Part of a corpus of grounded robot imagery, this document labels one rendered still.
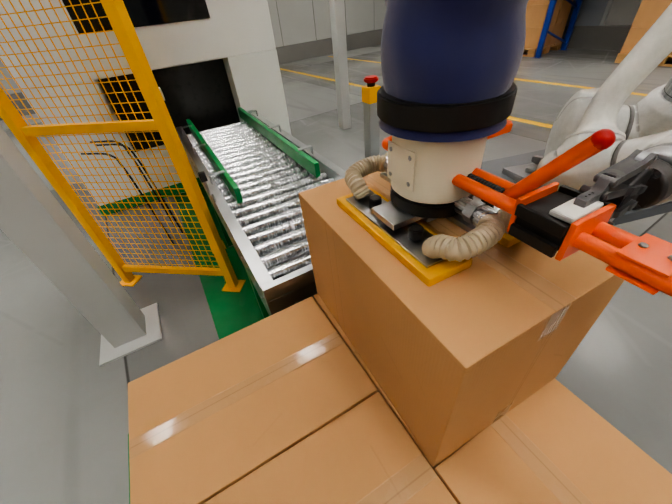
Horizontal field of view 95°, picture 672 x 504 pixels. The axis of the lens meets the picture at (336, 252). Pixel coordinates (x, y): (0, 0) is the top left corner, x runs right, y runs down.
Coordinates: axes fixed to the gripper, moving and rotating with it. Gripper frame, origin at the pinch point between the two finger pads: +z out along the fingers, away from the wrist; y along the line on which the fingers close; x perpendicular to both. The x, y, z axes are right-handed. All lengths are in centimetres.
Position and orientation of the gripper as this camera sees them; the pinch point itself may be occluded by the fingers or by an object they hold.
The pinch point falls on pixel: (569, 222)
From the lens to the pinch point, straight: 53.5
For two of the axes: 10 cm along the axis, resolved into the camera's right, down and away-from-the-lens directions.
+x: -4.9, -5.2, 7.0
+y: 0.8, 7.7, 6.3
